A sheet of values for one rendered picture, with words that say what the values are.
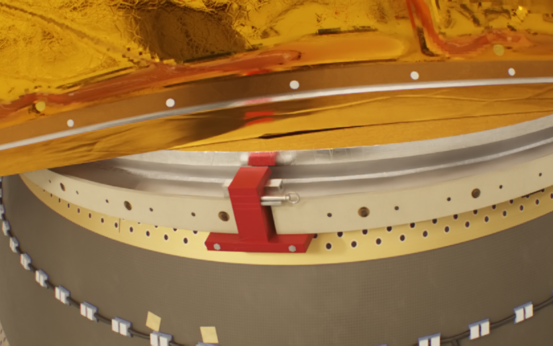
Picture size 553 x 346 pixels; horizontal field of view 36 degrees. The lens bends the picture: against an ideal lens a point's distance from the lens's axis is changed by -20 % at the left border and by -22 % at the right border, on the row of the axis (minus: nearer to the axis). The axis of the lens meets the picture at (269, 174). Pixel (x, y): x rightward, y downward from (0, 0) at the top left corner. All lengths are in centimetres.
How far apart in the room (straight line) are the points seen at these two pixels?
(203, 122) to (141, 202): 13
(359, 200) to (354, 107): 12
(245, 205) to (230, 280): 15
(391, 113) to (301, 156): 13
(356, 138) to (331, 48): 12
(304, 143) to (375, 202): 12
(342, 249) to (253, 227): 12
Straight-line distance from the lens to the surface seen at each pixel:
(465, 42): 119
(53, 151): 136
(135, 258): 142
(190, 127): 129
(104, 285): 148
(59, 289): 157
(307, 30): 118
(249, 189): 121
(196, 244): 135
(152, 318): 142
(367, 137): 125
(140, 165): 137
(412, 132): 124
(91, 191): 139
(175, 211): 130
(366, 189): 122
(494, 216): 129
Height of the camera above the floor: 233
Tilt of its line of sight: 29 degrees down
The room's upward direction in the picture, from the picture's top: 12 degrees counter-clockwise
